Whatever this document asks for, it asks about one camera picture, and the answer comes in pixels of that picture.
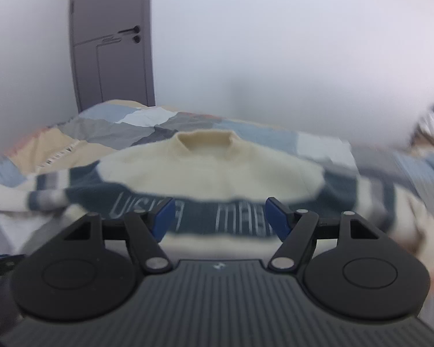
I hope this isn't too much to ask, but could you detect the cream knit sweater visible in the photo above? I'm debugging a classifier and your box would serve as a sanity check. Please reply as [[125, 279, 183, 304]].
[[0, 130, 434, 265]]

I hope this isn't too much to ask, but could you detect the pile of clothes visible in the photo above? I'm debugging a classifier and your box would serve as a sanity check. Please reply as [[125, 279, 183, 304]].
[[410, 106, 434, 147]]

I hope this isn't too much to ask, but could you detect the patchwork bed quilt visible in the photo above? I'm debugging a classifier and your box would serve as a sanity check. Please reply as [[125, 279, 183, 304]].
[[0, 99, 434, 297]]

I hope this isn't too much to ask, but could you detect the grey door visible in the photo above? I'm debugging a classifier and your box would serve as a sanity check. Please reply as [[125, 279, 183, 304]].
[[69, 0, 156, 110]]

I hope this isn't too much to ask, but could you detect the black door handle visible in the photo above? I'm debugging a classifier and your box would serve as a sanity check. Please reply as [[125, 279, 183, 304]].
[[118, 25, 141, 44]]

